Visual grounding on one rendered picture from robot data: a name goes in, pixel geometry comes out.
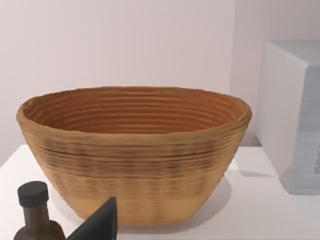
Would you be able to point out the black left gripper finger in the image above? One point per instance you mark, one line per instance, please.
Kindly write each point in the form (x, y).
(103, 221)

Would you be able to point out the dark olive bottle black cap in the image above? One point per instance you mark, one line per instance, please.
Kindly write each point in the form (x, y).
(35, 215)

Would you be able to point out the brown woven basket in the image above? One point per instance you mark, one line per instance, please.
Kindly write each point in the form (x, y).
(135, 155)

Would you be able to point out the pale grey white box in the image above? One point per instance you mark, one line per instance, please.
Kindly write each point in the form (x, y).
(290, 112)

